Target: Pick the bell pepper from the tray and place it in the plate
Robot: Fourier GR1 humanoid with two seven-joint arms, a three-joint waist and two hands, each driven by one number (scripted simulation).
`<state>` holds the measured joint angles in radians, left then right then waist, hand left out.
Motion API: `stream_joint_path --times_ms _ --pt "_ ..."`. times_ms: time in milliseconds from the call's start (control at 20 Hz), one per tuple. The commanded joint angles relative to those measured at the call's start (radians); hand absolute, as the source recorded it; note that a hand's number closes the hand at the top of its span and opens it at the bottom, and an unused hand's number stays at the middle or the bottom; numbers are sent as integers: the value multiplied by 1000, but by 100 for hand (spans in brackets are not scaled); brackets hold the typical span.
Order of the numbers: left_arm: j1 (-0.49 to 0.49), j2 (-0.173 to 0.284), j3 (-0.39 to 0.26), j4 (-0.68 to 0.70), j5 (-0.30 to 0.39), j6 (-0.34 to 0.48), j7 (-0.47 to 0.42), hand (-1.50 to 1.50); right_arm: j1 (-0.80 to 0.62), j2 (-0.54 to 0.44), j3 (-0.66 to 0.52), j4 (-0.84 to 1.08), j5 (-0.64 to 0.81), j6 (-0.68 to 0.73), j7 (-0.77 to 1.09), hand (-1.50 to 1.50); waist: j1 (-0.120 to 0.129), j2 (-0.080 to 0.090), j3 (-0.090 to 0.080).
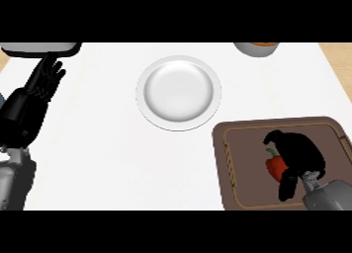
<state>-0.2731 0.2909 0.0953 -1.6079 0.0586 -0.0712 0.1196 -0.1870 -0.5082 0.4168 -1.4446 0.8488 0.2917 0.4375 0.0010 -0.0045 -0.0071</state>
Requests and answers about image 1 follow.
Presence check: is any red bell pepper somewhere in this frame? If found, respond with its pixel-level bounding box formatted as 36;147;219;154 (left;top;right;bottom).
265;147;290;184

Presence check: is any white plate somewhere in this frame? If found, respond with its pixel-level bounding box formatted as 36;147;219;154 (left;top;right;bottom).
135;54;223;132

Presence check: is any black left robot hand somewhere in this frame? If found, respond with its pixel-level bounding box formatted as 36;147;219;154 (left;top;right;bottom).
0;52;67;150

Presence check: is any brown tray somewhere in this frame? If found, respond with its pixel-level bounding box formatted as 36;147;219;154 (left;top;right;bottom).
212;116;352;211

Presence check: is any grey bowl with orange content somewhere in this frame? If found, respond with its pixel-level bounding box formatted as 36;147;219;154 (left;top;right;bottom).
232;42;281;58

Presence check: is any grey appliance with dark rim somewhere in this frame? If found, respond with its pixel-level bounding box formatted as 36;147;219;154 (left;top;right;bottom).
0;42;83;59

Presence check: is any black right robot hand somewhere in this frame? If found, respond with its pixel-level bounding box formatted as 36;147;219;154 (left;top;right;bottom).
262;129;327;203

